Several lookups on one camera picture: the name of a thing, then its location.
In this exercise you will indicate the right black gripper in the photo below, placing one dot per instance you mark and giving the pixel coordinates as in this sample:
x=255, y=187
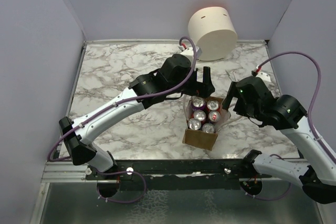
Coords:
x=238, y=108

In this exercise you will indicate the purple soda can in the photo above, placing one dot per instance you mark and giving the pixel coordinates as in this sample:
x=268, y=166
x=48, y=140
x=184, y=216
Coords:
x=214, y=116

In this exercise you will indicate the black and gold can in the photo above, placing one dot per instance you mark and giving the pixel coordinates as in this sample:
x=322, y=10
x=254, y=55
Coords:
x=198, y=103

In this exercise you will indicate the blue and silver can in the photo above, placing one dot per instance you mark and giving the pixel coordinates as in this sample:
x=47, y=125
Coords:
x=199, y=115

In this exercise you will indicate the brown canvas bag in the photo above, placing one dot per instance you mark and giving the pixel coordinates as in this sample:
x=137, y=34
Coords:
x=199, y=138

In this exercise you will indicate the red soda can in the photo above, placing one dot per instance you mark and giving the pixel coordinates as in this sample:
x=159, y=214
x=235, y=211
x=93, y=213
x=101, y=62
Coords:
x=194, y=124
x=213, y=105

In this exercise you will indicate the silver top soda can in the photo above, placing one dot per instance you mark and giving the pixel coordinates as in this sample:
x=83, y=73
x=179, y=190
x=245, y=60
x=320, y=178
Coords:
x=208, y=128

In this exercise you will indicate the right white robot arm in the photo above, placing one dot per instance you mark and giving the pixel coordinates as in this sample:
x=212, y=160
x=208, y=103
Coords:
x=287, y=115

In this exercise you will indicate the cream cylindrical container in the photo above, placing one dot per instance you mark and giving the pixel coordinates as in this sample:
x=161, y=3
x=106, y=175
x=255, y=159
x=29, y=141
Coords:
x=212, y=30

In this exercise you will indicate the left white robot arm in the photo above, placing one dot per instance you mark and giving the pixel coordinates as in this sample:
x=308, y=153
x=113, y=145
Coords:
x=79, y=134

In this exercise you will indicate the black mounting rail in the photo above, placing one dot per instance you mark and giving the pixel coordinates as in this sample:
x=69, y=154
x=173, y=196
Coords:
x=190, y=174

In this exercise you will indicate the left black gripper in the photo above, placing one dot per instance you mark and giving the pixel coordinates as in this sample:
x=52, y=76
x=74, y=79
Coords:
x=205, y=88

